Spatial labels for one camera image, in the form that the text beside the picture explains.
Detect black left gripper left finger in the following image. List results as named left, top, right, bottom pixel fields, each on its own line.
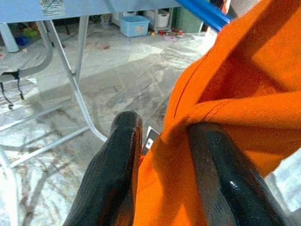
left=63, top=111, right=143, bottom=226

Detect white drawer shelf unit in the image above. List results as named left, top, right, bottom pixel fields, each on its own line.
left=143, top=8, right=174, bottom=31

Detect light blue storage bin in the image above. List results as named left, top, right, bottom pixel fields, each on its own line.
left=120, top=16, right=151, bottom=38

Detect blue plastic hanger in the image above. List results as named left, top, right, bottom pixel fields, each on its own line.
left=175, top=0, right=232, bottom=32

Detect green box appliance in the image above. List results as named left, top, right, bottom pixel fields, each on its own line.
left=175, top=7, right=204, bottom=33

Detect small red toys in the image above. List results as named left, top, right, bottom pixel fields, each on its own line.
left=150, top=29, right=186, bottom=37

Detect light blue folding table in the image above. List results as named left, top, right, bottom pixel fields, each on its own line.
left=0, top=0, right=184, bottom=226

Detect orange t-shirt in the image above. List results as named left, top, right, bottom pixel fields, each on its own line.
left=133, top=0, right=301, bottom=226

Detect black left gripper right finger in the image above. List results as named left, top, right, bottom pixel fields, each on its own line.
left=187, top=122, right=289, bottom=226

